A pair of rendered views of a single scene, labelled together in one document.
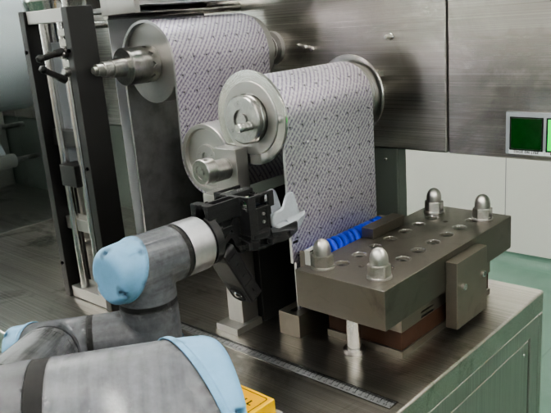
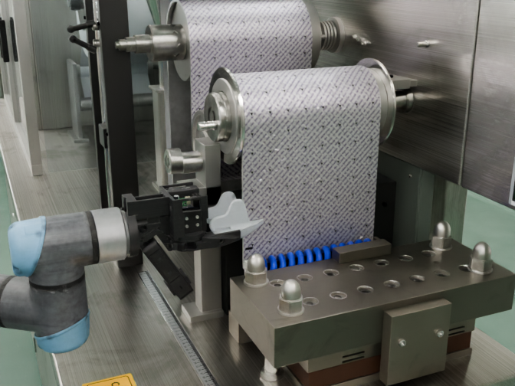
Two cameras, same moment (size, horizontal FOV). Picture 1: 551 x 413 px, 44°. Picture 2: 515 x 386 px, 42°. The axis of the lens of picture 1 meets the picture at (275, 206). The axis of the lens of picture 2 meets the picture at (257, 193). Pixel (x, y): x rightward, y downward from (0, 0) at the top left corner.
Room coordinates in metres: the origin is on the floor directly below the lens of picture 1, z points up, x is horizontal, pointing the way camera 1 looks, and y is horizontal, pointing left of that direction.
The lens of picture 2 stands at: (0.15, -0.42, 1.47)
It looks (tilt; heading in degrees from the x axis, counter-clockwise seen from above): 19 degrees down; 23
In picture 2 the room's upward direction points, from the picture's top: straight up
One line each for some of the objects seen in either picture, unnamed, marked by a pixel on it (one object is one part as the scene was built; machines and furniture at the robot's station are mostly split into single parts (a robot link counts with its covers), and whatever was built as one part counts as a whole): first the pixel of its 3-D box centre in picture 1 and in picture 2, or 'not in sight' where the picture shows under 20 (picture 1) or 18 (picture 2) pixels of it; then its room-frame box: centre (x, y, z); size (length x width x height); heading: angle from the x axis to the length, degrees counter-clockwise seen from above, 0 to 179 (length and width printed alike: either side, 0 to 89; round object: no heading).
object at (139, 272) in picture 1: (143, 266); (53, 245); (0.81, 0.17, 1.11); 0.11 x 0.08 x 0.09; 136
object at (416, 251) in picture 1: (412, 257); (372, 293); (1.05, -0.22, 1.00); 0.40 x 0.16 x 0.06; 136
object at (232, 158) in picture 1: (230, 241); (198, 231); (1.05, 0.08, 1.05); 0.06 x 0.05 x 0.31; 136
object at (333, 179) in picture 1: (334, 190); (311, 203); (1.10, -0.10, 1.11); 0.23 x 0.01 x 0.18; 136
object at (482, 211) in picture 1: (482, 206); (481, 256); (1.14, -0.36, 1.05); 0.04 x 0.04 x 0.04
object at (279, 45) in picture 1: (261, 49); (320, 35); (1.44, 0.00, 1.34); 0.07 x 0.07 x 0.07; 46
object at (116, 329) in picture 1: (139, 338); (50, 307); (0.81, 0.19, 1.01); 0.11 x 0.08 x 0.11; 99
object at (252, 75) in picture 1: (251, 117); (225, 116); (1.05, 0.03, 1.25); 0.15 x 0.01 x 0.15; 46
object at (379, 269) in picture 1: (379, 262); (290, 295); (0.90, -0.14, 1.05); 0.04 x 0.04 x 0.04
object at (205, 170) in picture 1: (205, 170); (173, 161); (1.02, 0.10, 1.18); 0.04 x 0.02 x 0.04; 46
